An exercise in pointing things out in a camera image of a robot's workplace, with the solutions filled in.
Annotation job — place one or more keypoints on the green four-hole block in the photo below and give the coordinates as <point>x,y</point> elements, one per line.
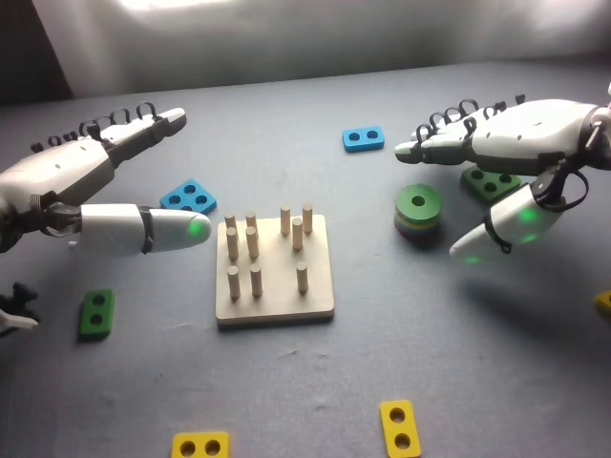
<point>472,188</point>

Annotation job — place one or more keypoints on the yellow four-hole block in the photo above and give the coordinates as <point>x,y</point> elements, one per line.
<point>179,441</point>

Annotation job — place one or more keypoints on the green two-hole block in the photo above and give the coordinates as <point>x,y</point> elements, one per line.
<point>86,329</point>

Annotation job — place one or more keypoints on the yellow two-hole block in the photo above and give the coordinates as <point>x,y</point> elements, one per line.
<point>389,429</point>

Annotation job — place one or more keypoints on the rainbow stacking ring toy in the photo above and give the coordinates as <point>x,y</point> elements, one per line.
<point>406,202</point>

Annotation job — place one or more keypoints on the white backdrop sheet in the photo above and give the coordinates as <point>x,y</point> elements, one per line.
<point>286,38</point>

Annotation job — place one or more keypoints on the blue four-hole block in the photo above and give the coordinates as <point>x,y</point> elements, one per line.
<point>189,198</point>

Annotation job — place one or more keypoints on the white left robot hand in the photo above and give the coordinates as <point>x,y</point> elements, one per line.
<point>71,167</point>

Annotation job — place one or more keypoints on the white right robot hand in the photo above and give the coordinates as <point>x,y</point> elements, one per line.
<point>525,133</point>

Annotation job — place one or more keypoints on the yellow wooden block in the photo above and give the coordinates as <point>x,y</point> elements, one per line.
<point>605,303</point>

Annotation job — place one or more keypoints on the blue two-hole block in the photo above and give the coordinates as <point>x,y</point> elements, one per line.
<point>363,144</point>

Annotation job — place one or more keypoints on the grey table cloth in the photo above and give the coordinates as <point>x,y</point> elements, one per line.
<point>305,372</point>

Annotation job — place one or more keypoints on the wooden peg board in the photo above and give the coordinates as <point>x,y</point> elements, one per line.
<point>277,296</point>

